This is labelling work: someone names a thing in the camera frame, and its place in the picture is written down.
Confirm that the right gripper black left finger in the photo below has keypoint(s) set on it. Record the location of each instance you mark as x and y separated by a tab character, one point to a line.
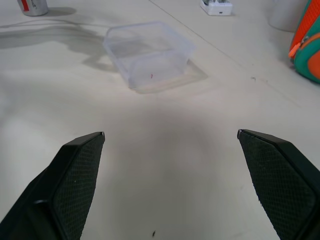
62	195

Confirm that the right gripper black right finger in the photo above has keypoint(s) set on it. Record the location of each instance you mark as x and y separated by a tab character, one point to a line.
285	180

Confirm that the silver can with red stripe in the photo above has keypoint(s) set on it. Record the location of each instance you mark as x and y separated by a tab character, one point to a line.
33	7

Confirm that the clear plastic container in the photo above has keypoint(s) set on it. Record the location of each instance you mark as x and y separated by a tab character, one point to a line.
150	55

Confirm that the green orange dinosaur backpack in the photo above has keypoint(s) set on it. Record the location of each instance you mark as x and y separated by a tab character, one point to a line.
308	50

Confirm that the white ceramic vase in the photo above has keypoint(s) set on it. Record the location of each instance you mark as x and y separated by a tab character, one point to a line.
285	15

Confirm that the white battery box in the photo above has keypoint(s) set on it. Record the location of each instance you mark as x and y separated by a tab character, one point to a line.
217	7

